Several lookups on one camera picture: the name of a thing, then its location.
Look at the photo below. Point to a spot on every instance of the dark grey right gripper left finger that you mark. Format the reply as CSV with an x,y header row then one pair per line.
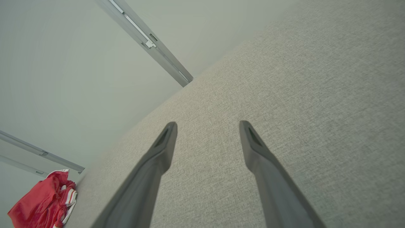
x,y
142,190

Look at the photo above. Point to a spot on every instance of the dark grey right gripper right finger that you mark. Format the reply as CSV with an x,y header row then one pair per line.
x,y
278,196

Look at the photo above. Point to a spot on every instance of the red white-striped sports jersey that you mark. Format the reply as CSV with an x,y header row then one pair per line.
x,y
70,199

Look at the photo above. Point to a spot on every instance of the red Bulls shorts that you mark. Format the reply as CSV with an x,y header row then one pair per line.
x,y
34,205

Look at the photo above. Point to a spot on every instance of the grey metal partition rail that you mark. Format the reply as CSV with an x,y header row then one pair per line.
x,y
19,164
47,155

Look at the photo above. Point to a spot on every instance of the grey metal partition post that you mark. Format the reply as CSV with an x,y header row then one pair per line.
x,y
152,44

